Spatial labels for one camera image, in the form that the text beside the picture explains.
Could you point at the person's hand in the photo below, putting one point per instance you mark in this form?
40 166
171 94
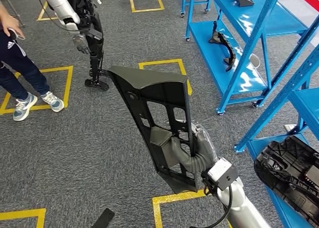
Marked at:
8 22

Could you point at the black humanoid robot body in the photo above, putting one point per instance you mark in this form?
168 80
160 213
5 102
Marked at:
96 41

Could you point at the silver round metal object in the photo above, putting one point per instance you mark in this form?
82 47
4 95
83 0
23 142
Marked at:
255 60

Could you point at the person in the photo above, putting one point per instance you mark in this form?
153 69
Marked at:
14 61

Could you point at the large black moulded plastic part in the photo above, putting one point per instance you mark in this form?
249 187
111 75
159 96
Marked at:
289 173

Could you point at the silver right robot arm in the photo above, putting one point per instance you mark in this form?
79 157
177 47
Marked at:
241 210

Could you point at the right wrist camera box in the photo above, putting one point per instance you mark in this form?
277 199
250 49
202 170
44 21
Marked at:
221 173

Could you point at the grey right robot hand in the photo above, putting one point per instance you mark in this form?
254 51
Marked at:
206 150

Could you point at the yellow floor tape square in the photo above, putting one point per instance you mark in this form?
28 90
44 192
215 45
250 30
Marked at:
67 88
41 15
156 213
146 10

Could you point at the grey hand of second robot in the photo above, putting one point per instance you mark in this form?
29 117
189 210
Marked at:
81 43

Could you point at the black handheld controller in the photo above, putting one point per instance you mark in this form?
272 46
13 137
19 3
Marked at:
17 35

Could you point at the black plastic frame part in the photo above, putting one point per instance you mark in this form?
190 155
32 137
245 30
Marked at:
149 78

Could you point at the black curved plastic part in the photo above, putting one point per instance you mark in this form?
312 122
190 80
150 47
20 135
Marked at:
225 43

